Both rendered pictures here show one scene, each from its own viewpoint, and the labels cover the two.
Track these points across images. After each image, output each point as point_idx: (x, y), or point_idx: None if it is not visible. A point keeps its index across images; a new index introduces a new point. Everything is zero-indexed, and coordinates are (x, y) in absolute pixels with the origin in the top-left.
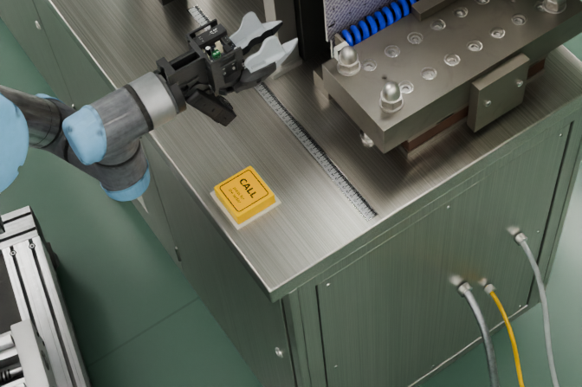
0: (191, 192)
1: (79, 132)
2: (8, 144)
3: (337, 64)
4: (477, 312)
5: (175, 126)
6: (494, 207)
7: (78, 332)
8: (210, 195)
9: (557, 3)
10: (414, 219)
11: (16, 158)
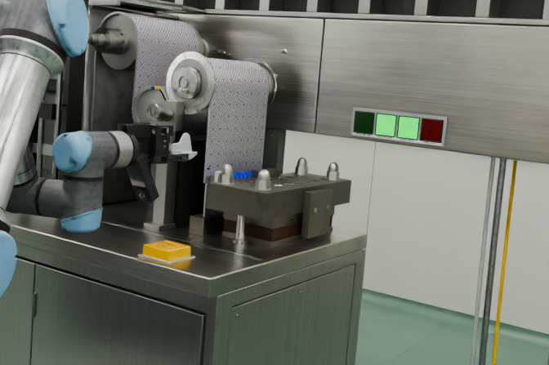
0: (121, 260)
1: (73, 135)
2: (82, 24)
3: (218, 181)
4: None
5: (95, 240)
6: (320, 327)
7: None
8: (139, 255)
9: (335, 171)
10: (285, 282)
11: (82, 41)
